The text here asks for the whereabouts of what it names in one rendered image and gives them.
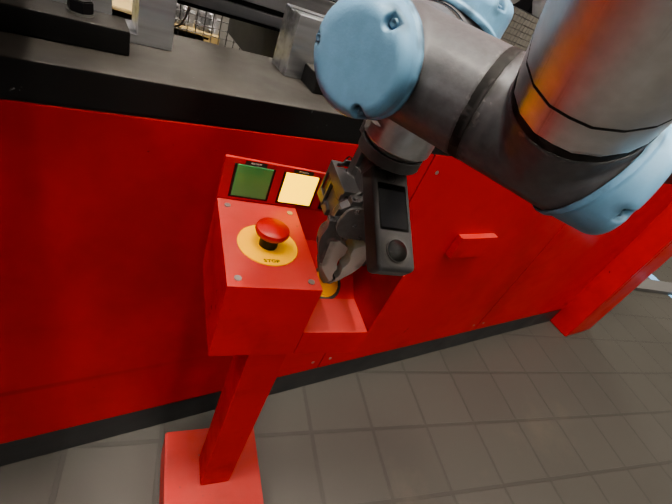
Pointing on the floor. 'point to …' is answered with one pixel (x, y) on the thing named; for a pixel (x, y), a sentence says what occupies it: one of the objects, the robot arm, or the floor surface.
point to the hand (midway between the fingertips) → (330, 280)
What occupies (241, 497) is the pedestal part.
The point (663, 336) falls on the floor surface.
